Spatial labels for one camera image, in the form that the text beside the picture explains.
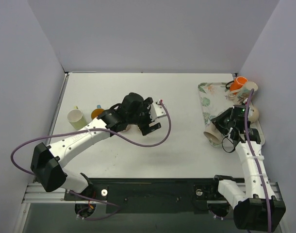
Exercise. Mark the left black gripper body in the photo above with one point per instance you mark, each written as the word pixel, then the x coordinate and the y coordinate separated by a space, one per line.
pixel 145 120

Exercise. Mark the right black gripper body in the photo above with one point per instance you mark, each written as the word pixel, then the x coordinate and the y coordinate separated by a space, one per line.
pixel 221 120

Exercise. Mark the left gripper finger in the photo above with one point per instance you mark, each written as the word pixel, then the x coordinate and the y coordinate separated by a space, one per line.
pixel 149 100
pixel 147 129

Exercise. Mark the cream floral mug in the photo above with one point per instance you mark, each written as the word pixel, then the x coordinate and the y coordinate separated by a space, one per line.
pixel 213 134

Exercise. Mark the blue butterfly mug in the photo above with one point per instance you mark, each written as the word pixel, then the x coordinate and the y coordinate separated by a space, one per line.
pixel 96 112

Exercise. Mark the light green mug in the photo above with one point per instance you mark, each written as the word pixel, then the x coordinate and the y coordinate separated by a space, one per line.
pixel 76 118

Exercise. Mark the pink ghost mug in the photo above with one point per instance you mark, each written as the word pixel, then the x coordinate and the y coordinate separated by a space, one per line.
pixel 127 128

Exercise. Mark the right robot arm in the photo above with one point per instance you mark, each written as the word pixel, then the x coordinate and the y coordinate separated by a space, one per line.
pixel 257 208

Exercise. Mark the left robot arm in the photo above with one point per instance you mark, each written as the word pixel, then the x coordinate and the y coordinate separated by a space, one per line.
pixel 49 162

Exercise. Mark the beige round mug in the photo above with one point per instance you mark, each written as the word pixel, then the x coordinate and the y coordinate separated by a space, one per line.
pixel 253 114

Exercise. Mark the white coral pattern mug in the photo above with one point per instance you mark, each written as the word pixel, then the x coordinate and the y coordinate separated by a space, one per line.
pixel 240 95

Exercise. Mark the orange mug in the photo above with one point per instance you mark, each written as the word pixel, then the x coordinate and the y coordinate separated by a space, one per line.
pixel 235 85

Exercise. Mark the floral serving tray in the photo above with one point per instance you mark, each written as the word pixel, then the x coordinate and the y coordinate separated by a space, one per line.
pixel 214 100

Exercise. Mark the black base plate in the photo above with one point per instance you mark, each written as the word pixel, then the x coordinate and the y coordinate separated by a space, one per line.
pixel 159 196

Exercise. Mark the aluminium rail frame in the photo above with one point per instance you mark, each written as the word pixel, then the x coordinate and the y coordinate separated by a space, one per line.
pixel 35 193

